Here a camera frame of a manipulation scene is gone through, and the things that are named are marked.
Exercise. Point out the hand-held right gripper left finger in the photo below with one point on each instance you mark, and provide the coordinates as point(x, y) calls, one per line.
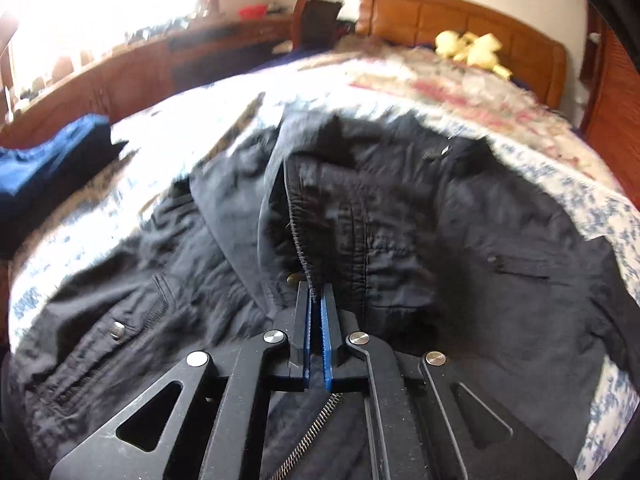
point(306, 345)

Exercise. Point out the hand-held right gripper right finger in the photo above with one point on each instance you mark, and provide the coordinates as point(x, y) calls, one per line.
point(327, 345)

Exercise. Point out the black jacket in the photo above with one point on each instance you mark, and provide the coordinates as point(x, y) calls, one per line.
point(425, 220)

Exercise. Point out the pink floral quilt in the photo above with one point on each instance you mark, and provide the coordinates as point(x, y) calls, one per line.
point(450, 85)

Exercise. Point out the blue floral bed sheet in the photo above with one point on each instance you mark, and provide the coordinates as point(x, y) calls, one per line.
point(600, 210)

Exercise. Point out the folded blue cloth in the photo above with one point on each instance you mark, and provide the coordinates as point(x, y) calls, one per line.
point(50, 170)

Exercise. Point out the long wooden desk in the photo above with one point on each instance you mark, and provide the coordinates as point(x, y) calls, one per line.
point(140, 70)

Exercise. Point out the dark wooden chair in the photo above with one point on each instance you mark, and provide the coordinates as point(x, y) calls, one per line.
point(320, 20)

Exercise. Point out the yellow plush toy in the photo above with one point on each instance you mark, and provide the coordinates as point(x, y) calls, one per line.
point(475, 50)

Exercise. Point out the red container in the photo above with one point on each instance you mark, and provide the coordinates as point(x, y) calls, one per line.
point(253, 11)

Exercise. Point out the wooden headboard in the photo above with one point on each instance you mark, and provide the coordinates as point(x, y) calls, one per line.
point(425, 20)

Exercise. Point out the wooden louvred wardrobe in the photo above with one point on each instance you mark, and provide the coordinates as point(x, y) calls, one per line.
point(615, 100)

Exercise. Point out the bright window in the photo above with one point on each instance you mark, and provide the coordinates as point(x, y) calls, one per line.
point(100, 10)

